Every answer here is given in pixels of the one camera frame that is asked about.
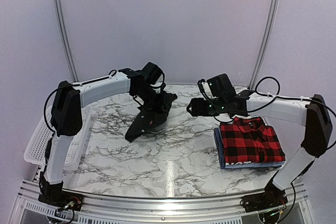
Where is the blue checked folded shirt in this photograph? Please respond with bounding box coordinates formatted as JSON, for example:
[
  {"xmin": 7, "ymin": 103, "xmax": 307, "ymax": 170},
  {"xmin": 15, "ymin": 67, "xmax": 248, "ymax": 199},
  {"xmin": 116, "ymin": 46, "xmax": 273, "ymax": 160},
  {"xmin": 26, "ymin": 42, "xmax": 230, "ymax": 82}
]
[{"xmin": 214, "ymin": 127, "xmax": 226, "ymax": 169}]

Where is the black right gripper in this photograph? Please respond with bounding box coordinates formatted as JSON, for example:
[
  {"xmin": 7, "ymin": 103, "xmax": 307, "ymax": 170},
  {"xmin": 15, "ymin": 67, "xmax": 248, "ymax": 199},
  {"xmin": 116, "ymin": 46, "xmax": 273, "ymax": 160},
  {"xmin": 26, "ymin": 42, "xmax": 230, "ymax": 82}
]
[{"xmin": 187, "ymin": 97, "xmax": 227, "ymax": 116}]

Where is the white plastic laundry basket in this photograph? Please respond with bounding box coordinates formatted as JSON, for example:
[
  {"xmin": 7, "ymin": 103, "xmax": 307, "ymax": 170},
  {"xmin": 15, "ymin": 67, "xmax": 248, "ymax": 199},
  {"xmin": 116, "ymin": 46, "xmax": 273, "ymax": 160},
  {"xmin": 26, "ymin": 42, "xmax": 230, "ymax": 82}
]
[{"xmin": 24, "ymin": 105, "xmax": 92, "ymax": 171}]

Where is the right aluminium corner post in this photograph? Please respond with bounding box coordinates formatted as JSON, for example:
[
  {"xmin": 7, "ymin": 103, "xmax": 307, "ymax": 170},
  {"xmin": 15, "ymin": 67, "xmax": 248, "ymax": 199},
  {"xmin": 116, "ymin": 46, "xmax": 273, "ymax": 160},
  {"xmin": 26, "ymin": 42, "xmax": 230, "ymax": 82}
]
[{"xmin": 248, "ymin": 0, "xmax": 279, "ymax": 88}]

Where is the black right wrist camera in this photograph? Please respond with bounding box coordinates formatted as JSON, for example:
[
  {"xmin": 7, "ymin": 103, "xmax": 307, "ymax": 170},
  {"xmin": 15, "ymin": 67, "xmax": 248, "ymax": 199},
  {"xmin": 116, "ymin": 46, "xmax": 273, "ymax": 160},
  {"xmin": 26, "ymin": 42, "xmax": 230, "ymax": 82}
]
[{"xmin": 197, "ymin": 73, "xmax": 237, "ymax": 100}]

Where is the aluminium corner post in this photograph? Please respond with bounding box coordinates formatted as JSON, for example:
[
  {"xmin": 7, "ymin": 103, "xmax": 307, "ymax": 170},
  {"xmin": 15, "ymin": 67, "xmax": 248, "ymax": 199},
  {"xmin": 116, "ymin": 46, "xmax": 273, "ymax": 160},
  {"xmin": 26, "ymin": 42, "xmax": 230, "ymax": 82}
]
[
  {"xmin": 53, "ymin": 0, "xmax": 79, "ymax": 82},
  {"xmin": 248, "ymin": 0, "xmax": 279, "ymax": 88}
]

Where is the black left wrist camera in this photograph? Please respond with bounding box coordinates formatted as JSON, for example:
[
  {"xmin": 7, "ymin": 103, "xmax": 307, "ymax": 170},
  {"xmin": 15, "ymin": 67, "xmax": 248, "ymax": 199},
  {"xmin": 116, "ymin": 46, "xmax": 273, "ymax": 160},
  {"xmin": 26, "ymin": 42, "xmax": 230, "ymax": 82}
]
[{"xmin": 141, "ymin": 62, "xmax": 165, "ymax": 89}]

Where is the black pinstriped long sleeve shirt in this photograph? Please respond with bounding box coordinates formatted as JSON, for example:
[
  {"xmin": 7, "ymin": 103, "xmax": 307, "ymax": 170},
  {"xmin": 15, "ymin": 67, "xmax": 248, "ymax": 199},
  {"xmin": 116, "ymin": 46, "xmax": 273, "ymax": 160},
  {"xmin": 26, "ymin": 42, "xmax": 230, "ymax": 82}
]
[{"xmin": 125, "ymin": 91, "xmax": 177, "ymax": 143}]

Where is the aluminium front frame rail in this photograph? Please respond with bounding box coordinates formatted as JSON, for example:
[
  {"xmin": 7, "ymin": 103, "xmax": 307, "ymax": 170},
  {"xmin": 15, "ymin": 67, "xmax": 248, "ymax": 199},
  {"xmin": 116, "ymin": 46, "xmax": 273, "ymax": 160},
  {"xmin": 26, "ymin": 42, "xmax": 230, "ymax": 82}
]
[{"xmin": 8, "ymin": 180, "xmax": 314, "ymax": 223}]

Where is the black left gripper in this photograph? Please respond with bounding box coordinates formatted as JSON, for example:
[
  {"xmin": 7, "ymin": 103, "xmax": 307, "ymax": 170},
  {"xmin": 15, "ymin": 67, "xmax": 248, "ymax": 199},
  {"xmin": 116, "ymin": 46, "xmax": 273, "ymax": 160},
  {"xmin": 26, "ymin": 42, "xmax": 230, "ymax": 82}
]
[{"xmin": 134, "ymin": 85, "xmax": 167, "ymax": 112}]

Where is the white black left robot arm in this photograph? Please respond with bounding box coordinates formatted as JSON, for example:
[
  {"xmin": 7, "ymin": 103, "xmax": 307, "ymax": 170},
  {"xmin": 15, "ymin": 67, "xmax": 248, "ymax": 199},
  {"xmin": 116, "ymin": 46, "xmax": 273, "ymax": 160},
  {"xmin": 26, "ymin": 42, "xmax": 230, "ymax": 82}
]
[{"xmin": 38, "ymin": 62, "xmax": 177, "ymax": 209}]

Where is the light blue folded shirt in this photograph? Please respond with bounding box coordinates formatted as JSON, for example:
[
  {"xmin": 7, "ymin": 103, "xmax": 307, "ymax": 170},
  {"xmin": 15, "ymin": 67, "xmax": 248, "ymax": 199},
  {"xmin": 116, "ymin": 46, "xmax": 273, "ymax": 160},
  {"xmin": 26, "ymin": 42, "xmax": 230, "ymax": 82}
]
[{"xmin": 220, "ymin": 162, "xmax": 286, "ymax": 169}]

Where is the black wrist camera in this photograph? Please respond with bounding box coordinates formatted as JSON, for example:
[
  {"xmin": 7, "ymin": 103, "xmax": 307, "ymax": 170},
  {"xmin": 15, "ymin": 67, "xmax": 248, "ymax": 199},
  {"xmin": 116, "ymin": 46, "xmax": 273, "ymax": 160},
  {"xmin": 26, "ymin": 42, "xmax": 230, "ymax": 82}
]
[
  {"xmin": 197, "ymin": 73, "xmax": 237, "ymax": 100},
  {"xmin": 141, "ymin": 62, "xmax": 165, "ymax": 89}
]

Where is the left aluminium corner post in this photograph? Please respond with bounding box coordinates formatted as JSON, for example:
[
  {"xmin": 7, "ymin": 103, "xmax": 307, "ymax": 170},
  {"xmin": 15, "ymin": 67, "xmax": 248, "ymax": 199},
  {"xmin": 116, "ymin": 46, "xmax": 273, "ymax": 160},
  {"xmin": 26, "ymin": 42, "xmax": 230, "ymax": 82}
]
[{"xmin": 53, "ymin": 0, "xmax": 79, "ymax": 82}]

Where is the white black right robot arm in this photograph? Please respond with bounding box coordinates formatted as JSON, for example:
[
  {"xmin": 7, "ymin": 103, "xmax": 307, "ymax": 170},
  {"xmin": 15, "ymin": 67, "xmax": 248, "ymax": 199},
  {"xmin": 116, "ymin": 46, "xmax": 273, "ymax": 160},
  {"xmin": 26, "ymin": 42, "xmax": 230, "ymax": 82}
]
[{"xmin": 186, "ymin": 74, "xmax": 335, "ymax": 212}]

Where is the red black plaid shirt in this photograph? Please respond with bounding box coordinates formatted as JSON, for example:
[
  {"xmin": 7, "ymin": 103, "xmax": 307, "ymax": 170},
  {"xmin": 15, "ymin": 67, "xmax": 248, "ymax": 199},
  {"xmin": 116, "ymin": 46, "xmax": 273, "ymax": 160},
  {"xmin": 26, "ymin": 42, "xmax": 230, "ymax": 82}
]
[{"xmin": 218, "ymin": 117, "xmax": 286, "ymax": 163}]

